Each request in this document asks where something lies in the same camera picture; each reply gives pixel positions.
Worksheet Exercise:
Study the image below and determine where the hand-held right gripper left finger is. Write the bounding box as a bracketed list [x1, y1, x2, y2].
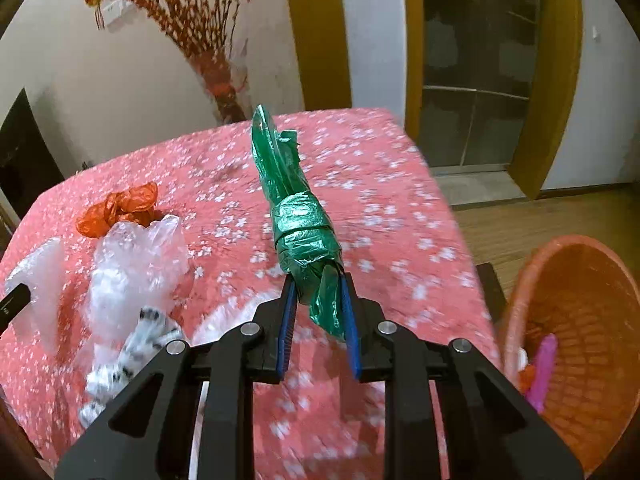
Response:
[54, 277, 301, 480]

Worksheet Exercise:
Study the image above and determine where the dark wooden stool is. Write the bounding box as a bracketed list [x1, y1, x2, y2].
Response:
[475, 261, 508, 326]

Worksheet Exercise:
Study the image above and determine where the red floral tablecloth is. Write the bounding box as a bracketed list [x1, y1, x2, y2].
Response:
[0, 106, 503, 480]

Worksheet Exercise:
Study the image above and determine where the white paw print bag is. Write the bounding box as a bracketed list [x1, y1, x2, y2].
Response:
[82, 305, 186, 428]

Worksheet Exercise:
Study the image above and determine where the clear plastic bag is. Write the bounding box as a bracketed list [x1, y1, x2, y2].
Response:
[85, 215, 193, 346]

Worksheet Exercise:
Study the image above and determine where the red dried branch bouquet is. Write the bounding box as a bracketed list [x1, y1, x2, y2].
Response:
[107, 0, 256, 96]

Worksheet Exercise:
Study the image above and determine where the orange plastic waste basket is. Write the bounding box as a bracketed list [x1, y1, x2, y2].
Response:
[495, 235, 640, 478]

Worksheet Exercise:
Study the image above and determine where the frosted white plastic bag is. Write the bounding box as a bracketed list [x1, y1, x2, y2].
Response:
[4, 237, 66, 356]

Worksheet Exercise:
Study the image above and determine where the glass vase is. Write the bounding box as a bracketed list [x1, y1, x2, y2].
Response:
[200, 52, 251, 123]

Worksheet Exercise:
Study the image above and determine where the wooden wall trim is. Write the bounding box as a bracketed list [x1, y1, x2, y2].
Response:
[282, 0, 353, 111]

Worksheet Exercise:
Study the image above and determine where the knotted orange plastic bag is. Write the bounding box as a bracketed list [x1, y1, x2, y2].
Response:
[76, 182, 163, 238]

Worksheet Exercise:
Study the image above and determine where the black television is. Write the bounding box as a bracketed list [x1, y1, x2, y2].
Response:
[0, 87, 66, 218]

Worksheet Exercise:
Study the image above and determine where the purple plastic bag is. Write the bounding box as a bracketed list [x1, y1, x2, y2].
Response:
[525, 334, 558, 413]

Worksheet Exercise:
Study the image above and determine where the glass door with wooden frame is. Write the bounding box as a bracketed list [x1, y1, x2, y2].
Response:
[402, 0, 583, 201]

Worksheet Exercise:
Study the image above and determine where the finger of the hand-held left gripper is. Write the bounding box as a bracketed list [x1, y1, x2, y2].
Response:
[0, 284, 32, 335]

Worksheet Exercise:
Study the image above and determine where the dark green plastic bag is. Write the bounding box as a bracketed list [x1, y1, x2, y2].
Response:
[250, 105, 346, 343]

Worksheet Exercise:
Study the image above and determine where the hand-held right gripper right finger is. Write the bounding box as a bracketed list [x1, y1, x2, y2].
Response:
[340, 265, 586, 480]

